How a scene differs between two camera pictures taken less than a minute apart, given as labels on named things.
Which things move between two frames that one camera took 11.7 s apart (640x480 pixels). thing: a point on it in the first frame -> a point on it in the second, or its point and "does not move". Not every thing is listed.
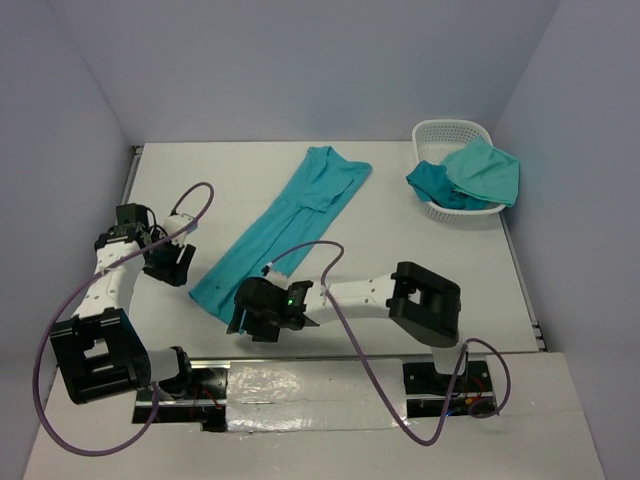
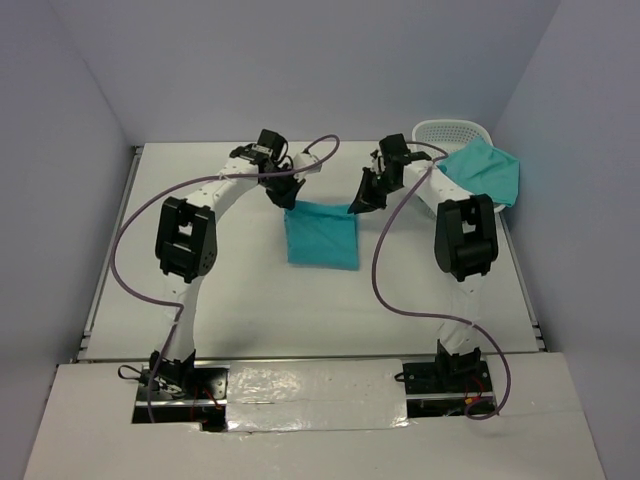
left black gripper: [174, 274] -> [285, 199]
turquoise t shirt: [320, 183] -> [322, 234]
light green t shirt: [481, 171] does not move
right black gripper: [269, 332] -> [367, 201]
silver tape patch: [297, 395] does not move
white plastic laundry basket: [436, 139] does not move
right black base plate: [428, 391] does not move
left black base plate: [204, 404] does not move
